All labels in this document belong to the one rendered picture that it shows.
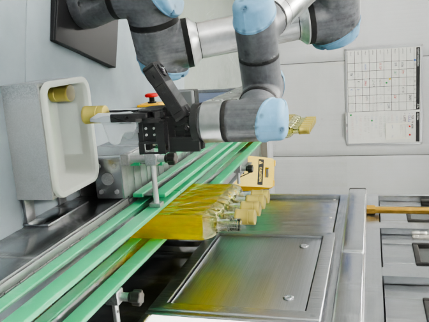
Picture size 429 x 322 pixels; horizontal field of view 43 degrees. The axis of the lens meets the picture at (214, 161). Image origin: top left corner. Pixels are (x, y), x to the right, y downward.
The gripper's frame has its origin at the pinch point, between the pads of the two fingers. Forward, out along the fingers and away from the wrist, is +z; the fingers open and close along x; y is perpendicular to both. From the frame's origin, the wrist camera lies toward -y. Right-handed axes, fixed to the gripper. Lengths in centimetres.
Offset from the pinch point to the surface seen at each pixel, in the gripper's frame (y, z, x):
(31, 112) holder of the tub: -1.6, 10.7, -6.5
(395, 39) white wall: 4, -75, 612
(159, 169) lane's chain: 19.7, 3.8, 35.4
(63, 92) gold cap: -4.1, 10.9, 5.5
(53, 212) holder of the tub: 20.3, 14.4, 1.3
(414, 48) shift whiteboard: 16, -96, 610
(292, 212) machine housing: 43, -25, 73
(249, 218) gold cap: 26.5, -23.6, 17.7
